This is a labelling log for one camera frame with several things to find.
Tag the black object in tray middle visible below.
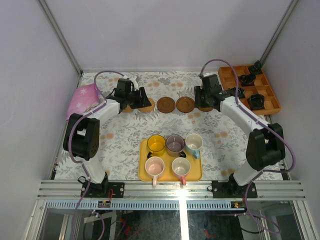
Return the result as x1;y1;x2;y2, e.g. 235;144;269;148
238;73;256;87

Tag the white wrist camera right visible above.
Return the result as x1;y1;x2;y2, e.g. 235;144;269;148
198;72;214;79

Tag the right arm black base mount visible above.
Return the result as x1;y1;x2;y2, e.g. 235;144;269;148
207;173;258;199

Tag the black object in tray back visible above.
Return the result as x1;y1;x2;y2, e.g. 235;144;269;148
249;60;263;75

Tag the light woven coaster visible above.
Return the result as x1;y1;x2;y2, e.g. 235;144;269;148
122;105;133;113
138;97;156;113

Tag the blue mug cream inside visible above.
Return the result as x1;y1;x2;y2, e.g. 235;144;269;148
185;133;203;160

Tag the black clip on tray right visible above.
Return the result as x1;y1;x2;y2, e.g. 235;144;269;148
179;151;187;158

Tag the pink star cloth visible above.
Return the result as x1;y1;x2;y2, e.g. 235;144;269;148
66;83;100;122

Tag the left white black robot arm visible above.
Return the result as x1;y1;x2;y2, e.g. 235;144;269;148
63;78;152;198

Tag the black object in tray front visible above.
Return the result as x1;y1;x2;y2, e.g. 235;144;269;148
247;94;265;111

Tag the black object in tray left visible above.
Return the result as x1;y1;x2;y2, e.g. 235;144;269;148
230;87;245;99

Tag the black object in tray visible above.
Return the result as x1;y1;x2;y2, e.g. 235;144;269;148
238;73;256;87
247;94;265;111
249;60;263;75
230;87;245;99

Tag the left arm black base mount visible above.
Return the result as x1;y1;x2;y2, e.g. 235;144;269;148
77;175;125;199

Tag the aluminium front rail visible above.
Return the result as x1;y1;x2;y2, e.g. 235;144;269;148
37;180;307;201

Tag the dark brown wooden coaster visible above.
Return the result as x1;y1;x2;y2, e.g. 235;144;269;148
198;107;214;112
156;97;176;114
176;96;195;113

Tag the black clip on tray left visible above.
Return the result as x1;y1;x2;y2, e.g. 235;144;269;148
147;151;153;159

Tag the yellow plastic tray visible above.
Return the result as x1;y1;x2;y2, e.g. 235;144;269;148
138;138;203;182

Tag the pink mug left front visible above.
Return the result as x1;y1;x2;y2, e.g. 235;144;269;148
144;156;165;187

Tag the orange compartment tray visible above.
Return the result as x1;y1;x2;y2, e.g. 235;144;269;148
218;66;281;116

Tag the cream mug pink handle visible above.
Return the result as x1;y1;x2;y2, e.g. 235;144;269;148
171;157;191;186

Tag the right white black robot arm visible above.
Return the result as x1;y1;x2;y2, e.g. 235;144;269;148
194;74;286;198

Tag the purple mug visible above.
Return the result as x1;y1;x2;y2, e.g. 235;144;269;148
166;134;186;158

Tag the yellow glass cup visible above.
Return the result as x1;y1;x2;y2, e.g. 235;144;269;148
147;134;166;157

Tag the black clip on tray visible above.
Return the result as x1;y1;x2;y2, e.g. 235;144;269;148
147;151;153;159
179;151;187;158

